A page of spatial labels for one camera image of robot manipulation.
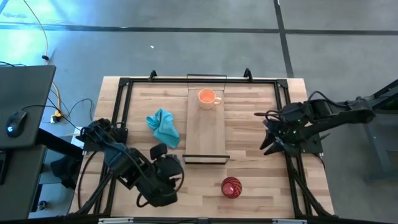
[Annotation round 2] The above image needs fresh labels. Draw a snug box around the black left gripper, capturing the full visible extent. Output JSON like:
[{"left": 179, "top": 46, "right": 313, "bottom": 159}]
[{"left": 136, "top": 143, "right": 185, "bottom": 208}]

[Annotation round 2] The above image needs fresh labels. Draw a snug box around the dark grey low desk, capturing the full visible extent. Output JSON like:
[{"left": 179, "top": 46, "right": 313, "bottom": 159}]
[{"left": 0, "top": 144, "right": 47, "bottom": 220}]

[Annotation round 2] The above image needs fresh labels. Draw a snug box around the black floor cable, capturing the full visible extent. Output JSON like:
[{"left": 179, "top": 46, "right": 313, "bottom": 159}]
[{"left": 67, "top": 98, "right": 96, "bottom": 123}]

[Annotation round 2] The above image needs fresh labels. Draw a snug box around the black aluminium table frame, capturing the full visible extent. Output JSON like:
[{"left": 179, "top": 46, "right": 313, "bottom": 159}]
[{"left": 70, "top": 77, "right": 335, "bottom": 218}]

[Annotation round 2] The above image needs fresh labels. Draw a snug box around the yellow cable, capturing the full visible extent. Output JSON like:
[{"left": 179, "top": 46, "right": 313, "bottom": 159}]
[{"left": 23, "top": 0, "right": 63, "bottom": 118}]

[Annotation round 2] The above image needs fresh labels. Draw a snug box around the black mouse cable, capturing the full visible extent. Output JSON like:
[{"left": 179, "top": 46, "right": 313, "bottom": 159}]
[{"left": 21, "top": 104, "right": 82, "bottom": 132}]

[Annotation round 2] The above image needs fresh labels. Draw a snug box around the white box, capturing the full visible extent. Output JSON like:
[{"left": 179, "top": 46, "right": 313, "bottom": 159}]
[{"left": 70, "top": 133, "right": 86, "bottom": 156}]

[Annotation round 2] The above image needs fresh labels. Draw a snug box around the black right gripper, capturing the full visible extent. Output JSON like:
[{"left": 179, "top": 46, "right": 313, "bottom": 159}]
[{"left": 260, "top": 102, "right": 310, "bottom": 156}]

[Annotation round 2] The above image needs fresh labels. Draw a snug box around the wooden tray with black frame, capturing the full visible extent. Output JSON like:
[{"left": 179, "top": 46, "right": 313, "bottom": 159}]
[{"left": 182, "top": 73, "right": 231, "bottom": 165}]

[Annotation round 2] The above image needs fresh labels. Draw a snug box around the black bag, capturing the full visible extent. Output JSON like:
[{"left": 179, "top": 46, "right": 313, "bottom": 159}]
[{"left": 50, "top": 154, "right": 84, "bottom": 190}]

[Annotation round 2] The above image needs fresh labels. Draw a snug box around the grey metal stand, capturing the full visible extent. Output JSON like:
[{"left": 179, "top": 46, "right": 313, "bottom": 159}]
[{"left": 362, "top": 79, "right": 398, "bottom": 183}]

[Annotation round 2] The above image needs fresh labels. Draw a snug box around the cream mug with handle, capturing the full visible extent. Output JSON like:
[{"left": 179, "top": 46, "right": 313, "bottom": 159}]
[{"left": 198, "top": 88, "right": 223, "bottom": 110}]

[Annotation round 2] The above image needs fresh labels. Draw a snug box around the black computer mouse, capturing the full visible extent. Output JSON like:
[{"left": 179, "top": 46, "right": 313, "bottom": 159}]
[{"left": 5, "top": 110, "right": 28, "bottom": 138}]

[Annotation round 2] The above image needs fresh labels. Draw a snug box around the yellow power plug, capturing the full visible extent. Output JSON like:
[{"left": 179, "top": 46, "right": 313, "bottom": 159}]
[{"left": 51, "top": 110, "right": 65, "bottom": 124}]

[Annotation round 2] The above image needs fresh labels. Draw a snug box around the teal cloth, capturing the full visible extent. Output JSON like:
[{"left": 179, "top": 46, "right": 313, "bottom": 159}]
[{"left": 146, "top": 108, "right": 180, "bottom": 150}]

